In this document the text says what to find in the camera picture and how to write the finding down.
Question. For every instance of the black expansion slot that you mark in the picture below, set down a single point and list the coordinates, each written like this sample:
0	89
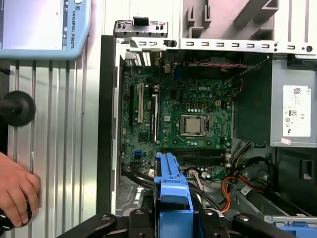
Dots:
131	106

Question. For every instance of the black RAM slot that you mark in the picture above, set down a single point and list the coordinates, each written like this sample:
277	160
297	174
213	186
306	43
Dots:
205	154
205	159
205	163
205	150

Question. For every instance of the pale blue teach pendant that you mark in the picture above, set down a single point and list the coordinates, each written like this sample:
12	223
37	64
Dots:
79	24

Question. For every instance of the black PC case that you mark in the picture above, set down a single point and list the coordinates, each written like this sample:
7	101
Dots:
106	124

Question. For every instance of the blue drive latch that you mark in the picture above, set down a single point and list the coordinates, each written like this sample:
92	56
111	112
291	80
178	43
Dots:
297	230

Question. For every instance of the CPU socket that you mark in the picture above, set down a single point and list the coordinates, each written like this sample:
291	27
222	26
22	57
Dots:
182	126

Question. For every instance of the small round black tool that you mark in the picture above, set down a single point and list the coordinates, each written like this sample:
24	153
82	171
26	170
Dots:
5	220

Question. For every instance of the green motherboard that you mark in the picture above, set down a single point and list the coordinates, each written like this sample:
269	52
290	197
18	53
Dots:
173	86

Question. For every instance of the black round knob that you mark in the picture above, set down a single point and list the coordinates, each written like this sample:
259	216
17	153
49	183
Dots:
19	109

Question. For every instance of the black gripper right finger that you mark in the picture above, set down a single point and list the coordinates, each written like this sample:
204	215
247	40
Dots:
210	223

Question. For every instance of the hard disk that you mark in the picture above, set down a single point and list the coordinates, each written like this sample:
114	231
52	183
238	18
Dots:
173	188

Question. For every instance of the person bare hand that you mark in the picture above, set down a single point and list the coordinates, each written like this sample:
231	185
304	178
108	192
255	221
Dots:
17	188

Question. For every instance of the grey power supply unit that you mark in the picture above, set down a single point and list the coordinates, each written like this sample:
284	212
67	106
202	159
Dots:
292	74

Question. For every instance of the black case thumbscrew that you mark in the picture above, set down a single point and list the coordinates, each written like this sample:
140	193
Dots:
170	43

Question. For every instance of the silver CPU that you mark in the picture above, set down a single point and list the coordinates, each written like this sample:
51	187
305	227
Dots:
193	125

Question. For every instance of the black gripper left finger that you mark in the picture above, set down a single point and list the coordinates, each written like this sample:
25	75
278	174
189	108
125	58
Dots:
141	223

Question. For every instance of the metal drive cage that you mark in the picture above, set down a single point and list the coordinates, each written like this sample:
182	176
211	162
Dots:
284	218

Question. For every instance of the grey parts rack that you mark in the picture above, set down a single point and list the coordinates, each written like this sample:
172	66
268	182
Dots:
223	15

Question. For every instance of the grey metal hinged bracket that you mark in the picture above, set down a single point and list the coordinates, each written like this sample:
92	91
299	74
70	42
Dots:
123	31

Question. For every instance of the white expansion slot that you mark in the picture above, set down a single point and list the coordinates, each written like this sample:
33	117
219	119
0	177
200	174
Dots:
141	104

